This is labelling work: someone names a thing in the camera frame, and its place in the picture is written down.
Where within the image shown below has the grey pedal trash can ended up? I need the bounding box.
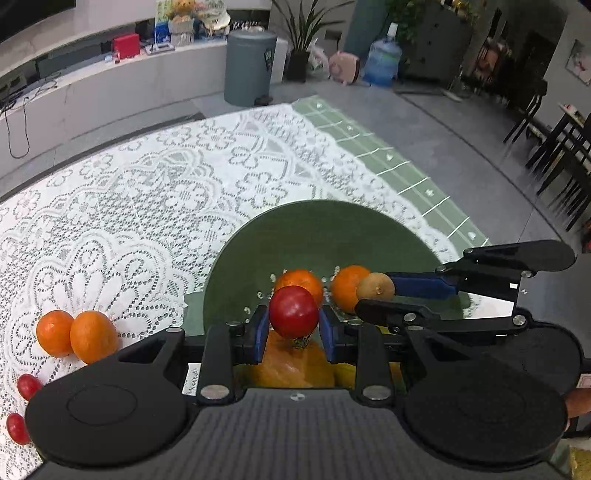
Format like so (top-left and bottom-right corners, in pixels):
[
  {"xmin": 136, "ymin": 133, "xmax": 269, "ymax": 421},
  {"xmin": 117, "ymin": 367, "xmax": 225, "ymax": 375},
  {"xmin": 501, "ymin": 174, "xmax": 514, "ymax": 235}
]
[{"xmin": 225, "ymin": 30, "xmax": 278, "ymax": 108}]

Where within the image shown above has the person's right hand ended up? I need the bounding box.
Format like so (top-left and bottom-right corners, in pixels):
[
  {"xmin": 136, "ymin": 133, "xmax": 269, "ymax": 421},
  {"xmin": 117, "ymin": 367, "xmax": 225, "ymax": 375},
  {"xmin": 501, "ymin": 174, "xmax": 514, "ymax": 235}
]
[{"xmin": 566, "ymin": 387, "xmax": 591, "ymax": 432}]

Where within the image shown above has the white hand fan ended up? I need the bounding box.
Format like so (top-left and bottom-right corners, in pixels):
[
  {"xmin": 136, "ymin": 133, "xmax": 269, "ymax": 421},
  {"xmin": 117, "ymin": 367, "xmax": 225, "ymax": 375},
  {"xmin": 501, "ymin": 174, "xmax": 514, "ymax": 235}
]
[{"xmin": 203, "ymin": 4, "xmax": 232, "ymax": 36}]

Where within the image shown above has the grey drawer cabinet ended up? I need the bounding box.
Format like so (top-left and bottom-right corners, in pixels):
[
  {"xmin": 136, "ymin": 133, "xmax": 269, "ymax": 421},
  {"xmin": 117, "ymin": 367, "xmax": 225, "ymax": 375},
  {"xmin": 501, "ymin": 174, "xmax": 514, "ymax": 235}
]
[{"xmin": 406, "ymin": 0, "xmax": 476, "ymax": 84}]

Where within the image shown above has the brown kiwi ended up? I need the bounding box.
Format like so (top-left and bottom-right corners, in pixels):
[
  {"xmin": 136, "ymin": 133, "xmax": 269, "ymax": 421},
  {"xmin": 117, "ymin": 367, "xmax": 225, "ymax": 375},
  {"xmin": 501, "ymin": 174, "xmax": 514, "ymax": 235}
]
[{"xmin": 356, "ymin": 272, "xmax": 396, "ymax": 302}]

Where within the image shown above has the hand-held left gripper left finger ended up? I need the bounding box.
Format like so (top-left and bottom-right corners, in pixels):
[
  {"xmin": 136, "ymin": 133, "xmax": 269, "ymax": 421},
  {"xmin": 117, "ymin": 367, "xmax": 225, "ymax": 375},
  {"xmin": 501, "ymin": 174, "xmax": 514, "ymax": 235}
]
[{"xmin": 117, "ymin": 306, "xmax": 271, "ymax": 406}]

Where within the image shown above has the black dining chair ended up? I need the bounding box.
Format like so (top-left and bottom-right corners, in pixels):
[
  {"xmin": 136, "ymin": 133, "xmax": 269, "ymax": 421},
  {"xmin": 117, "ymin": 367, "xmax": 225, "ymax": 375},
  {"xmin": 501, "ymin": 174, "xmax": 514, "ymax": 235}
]
[
  {"xmin": 536, "ymin": 138, "xmax": 591, "ymax": 232},
  {"xmin": 503, "ymin": 78, "xmax": 549, "ymax": 145}
]

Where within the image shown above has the white plastic bag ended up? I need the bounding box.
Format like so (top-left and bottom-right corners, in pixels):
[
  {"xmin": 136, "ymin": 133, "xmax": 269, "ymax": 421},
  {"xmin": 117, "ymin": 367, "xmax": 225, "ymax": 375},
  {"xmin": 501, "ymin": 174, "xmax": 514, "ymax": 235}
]
[{"xmin": 308, "ymin": 39, "xmax": 333, "ymax": 75}]

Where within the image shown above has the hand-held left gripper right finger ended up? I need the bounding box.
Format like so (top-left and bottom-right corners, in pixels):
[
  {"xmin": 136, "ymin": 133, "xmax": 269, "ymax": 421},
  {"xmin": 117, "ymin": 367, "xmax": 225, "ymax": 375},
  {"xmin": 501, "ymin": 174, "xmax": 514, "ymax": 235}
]
[{"xmin": 318, "ymin": 305, "xmax": 476, "ymax": 406}]

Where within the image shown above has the pink pig-shaped heater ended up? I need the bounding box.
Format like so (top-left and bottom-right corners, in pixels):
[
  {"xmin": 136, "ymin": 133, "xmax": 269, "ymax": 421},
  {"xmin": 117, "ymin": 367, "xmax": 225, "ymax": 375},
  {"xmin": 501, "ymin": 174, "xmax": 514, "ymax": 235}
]
[{"xmin": 327, "ymin": 51, "xmax": 362, "ymax": 85}]

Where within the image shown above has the white television cabinet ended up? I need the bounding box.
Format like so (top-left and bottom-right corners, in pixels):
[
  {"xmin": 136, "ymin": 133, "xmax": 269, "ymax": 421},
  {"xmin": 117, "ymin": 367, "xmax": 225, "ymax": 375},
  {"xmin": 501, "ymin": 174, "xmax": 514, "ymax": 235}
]
[{"xmin": 0, "ymin": 9, "xmax": 273, "ymax": 204}]

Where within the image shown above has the black wall television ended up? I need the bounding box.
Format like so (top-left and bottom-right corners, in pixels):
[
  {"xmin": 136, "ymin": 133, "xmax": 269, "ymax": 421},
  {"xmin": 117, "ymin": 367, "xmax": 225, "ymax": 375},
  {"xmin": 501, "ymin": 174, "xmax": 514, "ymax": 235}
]
[{"xmin": 0, "ymin": 0, "xmax": 77, "ymax": 44}]

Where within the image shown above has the black hanging cable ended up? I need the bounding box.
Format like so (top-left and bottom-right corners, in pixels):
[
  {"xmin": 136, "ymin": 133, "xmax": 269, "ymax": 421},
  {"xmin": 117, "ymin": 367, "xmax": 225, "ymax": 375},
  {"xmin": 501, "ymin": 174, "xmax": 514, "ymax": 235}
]
[{"xmin": 4, "ymin": 90, "xmax": 29, "ymax": 158}]

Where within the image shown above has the teddy bear bouquet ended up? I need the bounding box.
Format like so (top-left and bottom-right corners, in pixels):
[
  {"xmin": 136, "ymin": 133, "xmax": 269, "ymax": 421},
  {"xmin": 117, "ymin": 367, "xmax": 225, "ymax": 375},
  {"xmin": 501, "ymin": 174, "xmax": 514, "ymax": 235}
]
[{"xmin": 168, "ymin": 0, "xmax": 195, "ymax": 47}]

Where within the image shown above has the yellow red pear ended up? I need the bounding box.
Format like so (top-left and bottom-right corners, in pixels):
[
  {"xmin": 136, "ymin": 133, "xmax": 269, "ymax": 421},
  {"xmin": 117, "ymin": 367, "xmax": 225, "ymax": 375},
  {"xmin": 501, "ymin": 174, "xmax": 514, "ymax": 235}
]
[{"xmin": 249, "ymin": 330, "xmax": 335, "ymax": 389}]

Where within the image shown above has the framed wall picture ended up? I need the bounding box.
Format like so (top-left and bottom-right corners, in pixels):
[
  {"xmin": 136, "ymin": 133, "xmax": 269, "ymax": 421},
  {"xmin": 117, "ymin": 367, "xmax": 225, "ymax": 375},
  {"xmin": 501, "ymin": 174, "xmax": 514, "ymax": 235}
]
[{"xmin": 566, "ymin": 39, "xmax": 591, "ymax": 86}]

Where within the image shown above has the orange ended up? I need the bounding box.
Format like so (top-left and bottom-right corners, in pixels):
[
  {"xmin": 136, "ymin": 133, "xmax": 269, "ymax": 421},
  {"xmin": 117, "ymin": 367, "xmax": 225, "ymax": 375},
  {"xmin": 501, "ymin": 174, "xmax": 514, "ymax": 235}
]
[
  {"xmin": 36, "ymin": 310, "xmax": 77, "ymax": 357},
  {"xmin": 70, "ymin": 311, "xmax": 119, "ymax": 364},
  {"xmin": 331, "ymin": 264, "xmax": 372, "ymax": 313},
  {"xmin": 275, "ymin": 269, "xmax": 324, "ymax": 305}
]

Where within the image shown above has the yellow green pear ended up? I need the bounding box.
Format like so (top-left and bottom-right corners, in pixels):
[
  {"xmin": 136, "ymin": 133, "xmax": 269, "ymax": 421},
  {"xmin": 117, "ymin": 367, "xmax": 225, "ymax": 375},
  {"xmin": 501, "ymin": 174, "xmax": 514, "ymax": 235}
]
[{"xmin": 335, "ymin": 362, "xmax": 404, "ymax": 389}]

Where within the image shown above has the long-leaf potted plant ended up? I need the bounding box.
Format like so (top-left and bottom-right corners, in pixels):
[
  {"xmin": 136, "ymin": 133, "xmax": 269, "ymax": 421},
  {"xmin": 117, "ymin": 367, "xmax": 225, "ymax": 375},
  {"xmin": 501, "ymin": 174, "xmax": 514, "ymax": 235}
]
[{"xmin": 272, "ymin": 0, "xmax": 352, "ymax": 84}]

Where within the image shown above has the red tomato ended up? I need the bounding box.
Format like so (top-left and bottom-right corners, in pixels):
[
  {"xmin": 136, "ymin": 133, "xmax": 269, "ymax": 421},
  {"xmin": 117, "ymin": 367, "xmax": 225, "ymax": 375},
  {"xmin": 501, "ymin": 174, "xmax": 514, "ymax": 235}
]
[
  {"xmin": 17, "ymin": 374, "xmax": 42, "ymax": 401},
  {"xmin": 6, "ymin": 412, "xmax": 32, "ymax": 446},
  {"xmin": 270, "ymin": 285, "xmax": 320, "ymax": 349}
]

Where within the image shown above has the green colander bowl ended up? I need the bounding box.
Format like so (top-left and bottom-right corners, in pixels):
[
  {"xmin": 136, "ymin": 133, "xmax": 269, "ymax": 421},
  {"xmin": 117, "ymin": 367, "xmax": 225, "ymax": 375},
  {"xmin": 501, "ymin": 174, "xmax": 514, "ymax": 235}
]
[{"xmin": 184, "ymin": 199, "xmax": 472, "ymax": 391}]

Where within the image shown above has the red box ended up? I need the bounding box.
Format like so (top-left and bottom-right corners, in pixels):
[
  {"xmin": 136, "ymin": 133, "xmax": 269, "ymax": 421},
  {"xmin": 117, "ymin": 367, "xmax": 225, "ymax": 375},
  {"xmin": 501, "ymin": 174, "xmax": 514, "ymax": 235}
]
[{"xmin": 113, "ymin": 33, "xmax": 140, "ymax": 60}]

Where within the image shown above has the illustrated display panel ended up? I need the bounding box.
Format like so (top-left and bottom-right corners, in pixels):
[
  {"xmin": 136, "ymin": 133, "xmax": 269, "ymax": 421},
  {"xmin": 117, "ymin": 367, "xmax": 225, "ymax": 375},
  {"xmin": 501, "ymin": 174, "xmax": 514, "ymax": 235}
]
[{"xmin": 154, "ymin": 0, "xmax": 172, "ymax": 40}]

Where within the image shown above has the white lace tablecloth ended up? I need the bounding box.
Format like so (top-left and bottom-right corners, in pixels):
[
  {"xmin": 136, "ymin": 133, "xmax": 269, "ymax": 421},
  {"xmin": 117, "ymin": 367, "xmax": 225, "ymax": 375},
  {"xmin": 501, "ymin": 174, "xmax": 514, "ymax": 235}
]
[{"xmin": 0, "ymin": 102, "xmax": 492, "ymax": 480}]

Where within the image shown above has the blue water jug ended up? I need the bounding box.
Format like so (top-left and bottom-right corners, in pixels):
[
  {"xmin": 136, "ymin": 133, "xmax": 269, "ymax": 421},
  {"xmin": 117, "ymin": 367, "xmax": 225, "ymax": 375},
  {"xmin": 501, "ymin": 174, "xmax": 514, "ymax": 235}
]
[{"xmin": 363, "ymin": 24, "xmax": 402, "ymax": 88}]

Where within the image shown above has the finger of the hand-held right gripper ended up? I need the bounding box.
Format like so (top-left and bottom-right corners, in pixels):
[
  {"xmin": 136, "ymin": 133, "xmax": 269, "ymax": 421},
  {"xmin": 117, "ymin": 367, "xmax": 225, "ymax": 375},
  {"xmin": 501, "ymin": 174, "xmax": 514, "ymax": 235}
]
[
  {"xmin": 358, "ymin": 299, "xmax": 532, "ymax": 335},
  {"xmin": 387, "ymin": 240, "xmax": 578, "ymax": 300}
]

